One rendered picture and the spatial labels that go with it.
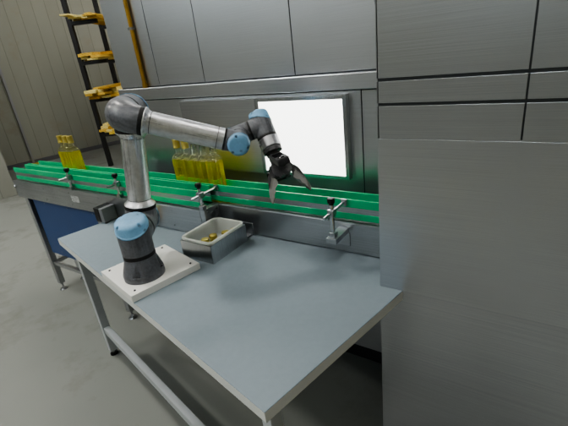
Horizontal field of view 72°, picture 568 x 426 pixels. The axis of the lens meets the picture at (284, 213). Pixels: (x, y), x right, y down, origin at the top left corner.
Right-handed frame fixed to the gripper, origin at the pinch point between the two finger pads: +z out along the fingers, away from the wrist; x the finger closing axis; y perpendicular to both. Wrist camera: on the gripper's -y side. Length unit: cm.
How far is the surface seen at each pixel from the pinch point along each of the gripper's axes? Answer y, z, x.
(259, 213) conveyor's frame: 30.7, -3.3, 9.4
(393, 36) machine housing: -52, -21, -27
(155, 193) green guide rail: 58, -34, 50
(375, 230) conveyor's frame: -1.4, 21.9, -23.5
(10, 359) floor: 127, 13, 165
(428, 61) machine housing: -54, -12, -32
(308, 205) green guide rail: 14.3, 3.2, -8.1
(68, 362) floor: 115, 27, 131
